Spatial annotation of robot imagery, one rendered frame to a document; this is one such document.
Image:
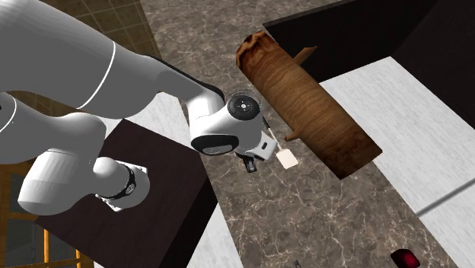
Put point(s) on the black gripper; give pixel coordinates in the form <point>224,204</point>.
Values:
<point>250,164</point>

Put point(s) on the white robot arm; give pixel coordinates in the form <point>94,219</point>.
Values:
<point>63,70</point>

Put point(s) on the white spatula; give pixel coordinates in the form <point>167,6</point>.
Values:
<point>287,158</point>

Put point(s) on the brown wooden cylinder with pegs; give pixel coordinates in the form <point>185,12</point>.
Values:
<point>304,100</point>

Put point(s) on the dark brown robot stand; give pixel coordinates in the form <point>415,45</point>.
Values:
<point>156,193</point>

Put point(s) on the small black object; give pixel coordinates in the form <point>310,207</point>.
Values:
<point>297,264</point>

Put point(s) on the dark brown cabinet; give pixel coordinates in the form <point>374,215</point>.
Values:
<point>356,33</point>

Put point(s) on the dark red round object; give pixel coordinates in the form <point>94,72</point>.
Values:
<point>405,258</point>

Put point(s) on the orange wooden frame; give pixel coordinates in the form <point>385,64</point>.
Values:
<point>46,248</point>

